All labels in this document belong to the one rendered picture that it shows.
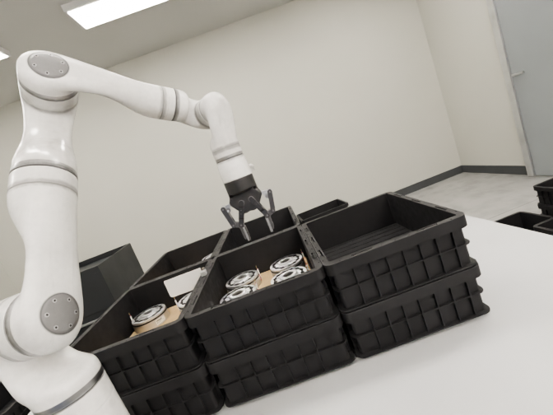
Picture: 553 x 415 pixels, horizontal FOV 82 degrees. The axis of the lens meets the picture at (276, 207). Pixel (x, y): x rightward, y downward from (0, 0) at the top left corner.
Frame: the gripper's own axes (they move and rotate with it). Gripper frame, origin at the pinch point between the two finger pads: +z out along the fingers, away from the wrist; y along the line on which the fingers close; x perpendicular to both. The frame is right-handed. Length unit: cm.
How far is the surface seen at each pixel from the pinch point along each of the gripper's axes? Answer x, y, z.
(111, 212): 324, -194, -18
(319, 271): -19.8, 10.0, 7.9
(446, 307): -19.1, 32.1, 25.4
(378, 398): -29.4, 11.4, 30.3
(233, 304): -19.9, -8.2, 7.8
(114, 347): -19.7, -33.5, 7.7
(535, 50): 208, 264, -17
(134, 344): -19.8, -29.6, 8.5
